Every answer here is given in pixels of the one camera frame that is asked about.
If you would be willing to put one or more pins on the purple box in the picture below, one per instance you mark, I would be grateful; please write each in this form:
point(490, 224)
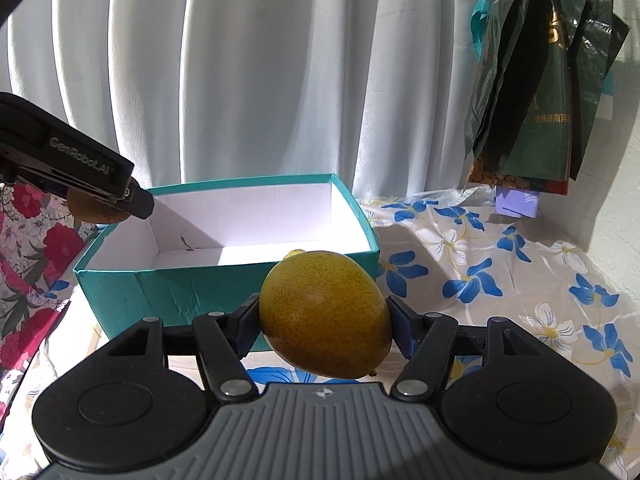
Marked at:
point(517, 202)

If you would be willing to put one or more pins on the black plastic bag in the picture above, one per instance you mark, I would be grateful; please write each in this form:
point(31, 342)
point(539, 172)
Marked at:
point(595, 35)

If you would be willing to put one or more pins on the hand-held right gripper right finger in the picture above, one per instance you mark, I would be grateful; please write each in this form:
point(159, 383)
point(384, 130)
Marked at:
point(402, 327)

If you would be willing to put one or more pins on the brown pear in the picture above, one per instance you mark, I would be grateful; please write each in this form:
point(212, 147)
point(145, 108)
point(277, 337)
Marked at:
point(92, 211)

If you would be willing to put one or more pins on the yellow-green pear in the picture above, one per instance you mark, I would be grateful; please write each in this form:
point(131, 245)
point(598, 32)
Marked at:
point(320, 310)

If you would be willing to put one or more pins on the red floral cushion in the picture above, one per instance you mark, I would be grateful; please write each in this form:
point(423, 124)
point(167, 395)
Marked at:
point(30, 260)

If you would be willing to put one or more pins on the orange patterned bag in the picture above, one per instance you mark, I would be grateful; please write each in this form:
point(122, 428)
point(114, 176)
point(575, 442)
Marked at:
point(487, 175)

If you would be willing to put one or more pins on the teal cardboard box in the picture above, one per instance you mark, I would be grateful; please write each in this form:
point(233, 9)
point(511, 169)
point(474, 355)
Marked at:
point(150, 300)

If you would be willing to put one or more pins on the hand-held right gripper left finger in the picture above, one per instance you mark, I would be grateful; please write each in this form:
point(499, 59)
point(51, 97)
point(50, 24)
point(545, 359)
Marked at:
point(246, 325)

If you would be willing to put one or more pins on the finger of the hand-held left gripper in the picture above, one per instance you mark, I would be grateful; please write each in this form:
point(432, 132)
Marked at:
point(137, 202)

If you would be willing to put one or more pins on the dark green paper bag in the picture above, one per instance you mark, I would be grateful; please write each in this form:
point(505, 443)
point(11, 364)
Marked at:
point(542, 110)

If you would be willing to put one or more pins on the white curtain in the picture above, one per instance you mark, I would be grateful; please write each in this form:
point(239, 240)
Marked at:
point(250, 60)

